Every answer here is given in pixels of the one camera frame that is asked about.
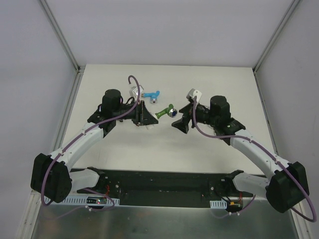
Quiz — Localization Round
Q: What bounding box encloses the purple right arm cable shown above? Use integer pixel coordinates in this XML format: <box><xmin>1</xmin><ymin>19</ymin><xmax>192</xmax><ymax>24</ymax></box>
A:
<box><xmin>191</xmin><ymin>97</ymin><xmax>316</xmax><ymax>222</ymax></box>

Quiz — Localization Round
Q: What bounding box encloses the blue faucet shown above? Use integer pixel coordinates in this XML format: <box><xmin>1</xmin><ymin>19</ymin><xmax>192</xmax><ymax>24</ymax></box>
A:
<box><xmin>141</xmin><ymin>91</ymin><xmax>160</xmax><ymax>104</ymax></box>

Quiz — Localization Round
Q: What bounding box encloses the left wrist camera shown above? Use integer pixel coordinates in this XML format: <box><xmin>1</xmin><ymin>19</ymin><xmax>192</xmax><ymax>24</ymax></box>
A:
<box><xmin>129</xmin><ymin>85</ymin><xmax>144</xmax><ymax>100</ymax></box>

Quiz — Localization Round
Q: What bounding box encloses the green faucet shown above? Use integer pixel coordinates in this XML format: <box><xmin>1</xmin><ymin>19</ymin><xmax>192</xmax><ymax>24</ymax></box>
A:
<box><xmin>155</xmin><ymin>104</ymin><xmax>178</xmax><ymax>119</ymax></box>

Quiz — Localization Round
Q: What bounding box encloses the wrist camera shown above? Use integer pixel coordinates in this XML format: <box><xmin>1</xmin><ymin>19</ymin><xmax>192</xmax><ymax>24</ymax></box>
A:
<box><xmin>129</xmin><ymin>85</ymin><xmax>144</xmax><ymax>100</ymax></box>
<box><xmin>186</xmin><ymin>89</ymin><xmax>202</xmax><ymax>102</ymax></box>

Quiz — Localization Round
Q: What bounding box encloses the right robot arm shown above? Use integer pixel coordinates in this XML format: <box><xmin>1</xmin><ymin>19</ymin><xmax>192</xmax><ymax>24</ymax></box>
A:
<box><xmin>172</xmin><ymin>92</ymin><xmax>310</xmax><ymax>213</ymax></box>

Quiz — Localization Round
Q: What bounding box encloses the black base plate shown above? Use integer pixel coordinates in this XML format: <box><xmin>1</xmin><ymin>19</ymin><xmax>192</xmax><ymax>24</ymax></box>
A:
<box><xmin>76</xmin><ymin>168</ymin><xmax>255</xmax><ymax>207</ymax></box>

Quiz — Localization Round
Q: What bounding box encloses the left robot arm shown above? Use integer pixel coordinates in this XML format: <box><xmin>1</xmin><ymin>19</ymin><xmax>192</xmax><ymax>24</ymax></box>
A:
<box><xmin>30</xmin><ymin>89</ymin><xmax>159</xmax><ymax>203</ymax></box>

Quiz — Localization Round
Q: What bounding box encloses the white cable duct left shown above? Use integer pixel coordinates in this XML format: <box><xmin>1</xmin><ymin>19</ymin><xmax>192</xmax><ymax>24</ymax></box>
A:
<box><xmin>60</xmin><ymin>196</ymin><xmax>120</xmax><ymax>206</ymax></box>

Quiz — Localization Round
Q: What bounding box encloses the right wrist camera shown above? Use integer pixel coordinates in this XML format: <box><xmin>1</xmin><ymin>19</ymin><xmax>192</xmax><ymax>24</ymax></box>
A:
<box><xmin>186</xmin><ymin>89</ymin><xmax>202</xmax><ymax>102</ymax></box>

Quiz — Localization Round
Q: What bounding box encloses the aluminium frame post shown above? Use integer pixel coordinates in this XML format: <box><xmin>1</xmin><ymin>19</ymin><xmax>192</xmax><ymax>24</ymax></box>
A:
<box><xmin>37</xmin><ymin>0</ymin><xmax>85</xmax><ymax>73</ymax></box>
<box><xmin>252</xmin><ymin>0</ymin><xmax>304</xmax><ymax>73</ymax></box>

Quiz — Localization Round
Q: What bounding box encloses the aluminium frame post left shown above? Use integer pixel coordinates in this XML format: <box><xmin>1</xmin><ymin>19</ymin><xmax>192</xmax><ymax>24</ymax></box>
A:
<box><xmin>37</xmin><ymin>0</ymin><xmax>85</xmax><ymax>73</ymax></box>

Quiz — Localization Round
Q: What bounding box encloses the white cable duct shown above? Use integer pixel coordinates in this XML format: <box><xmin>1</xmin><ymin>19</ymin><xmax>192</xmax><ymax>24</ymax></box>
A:
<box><xmin>209</xmin><ymin>200</ymin><xmax>227</xmax><ymax>210</ymax></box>
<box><xmin>60</xmin><ymin>196</ymin><xmax>120</xmax><ymax>206</ymax></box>

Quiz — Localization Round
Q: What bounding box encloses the white cable duct right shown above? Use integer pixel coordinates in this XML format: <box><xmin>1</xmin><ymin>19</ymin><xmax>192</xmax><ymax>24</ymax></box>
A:
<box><xmin>209</xmin><ymin>200</ymin><xmax>227</xmax><ymax>210</ymax></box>

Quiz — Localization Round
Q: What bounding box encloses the aluminium frame post right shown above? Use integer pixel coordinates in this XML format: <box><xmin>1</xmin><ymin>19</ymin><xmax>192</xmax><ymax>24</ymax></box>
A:
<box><xmin>252</xmin><ymin>0</ymin><xmax>304</xmax><ymax>73</ymax></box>

